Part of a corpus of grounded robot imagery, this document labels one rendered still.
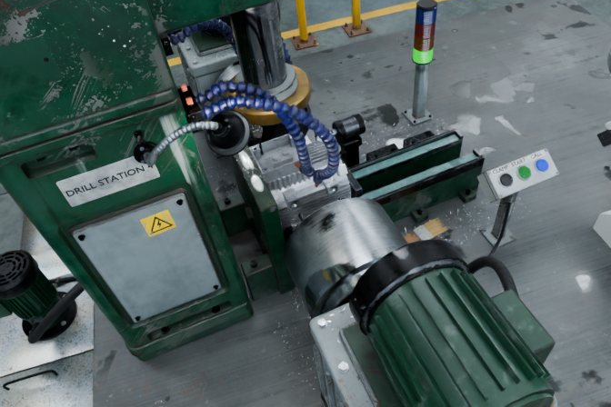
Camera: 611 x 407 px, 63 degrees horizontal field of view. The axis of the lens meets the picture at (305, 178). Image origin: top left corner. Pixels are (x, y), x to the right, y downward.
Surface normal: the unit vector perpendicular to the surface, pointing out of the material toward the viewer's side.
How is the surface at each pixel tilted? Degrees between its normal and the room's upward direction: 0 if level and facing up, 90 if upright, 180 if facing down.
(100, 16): 90
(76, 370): 0
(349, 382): 0
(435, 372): 40
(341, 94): 0
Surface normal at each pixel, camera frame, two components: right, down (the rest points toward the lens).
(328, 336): -0.10, -0.68
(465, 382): -0.44, -0.51
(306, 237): -0.66, -0.31
